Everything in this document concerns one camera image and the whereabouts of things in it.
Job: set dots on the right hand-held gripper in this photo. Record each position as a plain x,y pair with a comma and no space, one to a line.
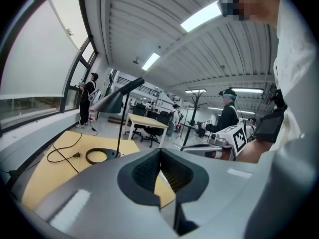
238,139

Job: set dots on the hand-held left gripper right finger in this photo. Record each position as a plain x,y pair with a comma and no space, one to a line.
224,195

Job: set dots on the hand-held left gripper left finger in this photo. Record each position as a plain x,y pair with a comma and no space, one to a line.
99,195

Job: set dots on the black desk lamp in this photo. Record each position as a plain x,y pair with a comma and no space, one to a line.
109,103

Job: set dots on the person's right forearm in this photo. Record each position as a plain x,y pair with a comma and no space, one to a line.
251,151

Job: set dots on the person's right hand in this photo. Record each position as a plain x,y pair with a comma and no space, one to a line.
225,155

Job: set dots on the black coat stand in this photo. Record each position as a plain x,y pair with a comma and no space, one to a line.
192,122

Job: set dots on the black office chair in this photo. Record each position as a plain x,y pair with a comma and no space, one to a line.
150,133
139,109

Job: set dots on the small wooden low table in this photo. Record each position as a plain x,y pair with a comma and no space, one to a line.
49,183

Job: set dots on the rectangular ceiling light panel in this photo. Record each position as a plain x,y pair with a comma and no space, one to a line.
250,90
202,16
150,61
195,90

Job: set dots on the wooden table with white legs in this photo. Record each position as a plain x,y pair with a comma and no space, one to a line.
147,121

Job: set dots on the black power adapter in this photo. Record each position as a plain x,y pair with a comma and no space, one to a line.
94,131

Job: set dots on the black waist-mounted monitor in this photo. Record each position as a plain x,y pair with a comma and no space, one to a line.
268,127

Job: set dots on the large clear water bottle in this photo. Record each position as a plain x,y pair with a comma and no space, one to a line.
92,115

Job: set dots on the white shell backpack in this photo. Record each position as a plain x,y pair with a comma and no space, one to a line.
94,95

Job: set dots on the person's white shirt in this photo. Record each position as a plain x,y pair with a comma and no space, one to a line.
294,83

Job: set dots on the white roller blind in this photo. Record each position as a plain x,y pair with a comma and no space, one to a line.
37,58

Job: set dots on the person's head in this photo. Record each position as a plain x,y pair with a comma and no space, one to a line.
259,6

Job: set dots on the black head-mounted camera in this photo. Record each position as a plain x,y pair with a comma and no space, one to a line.
225,6

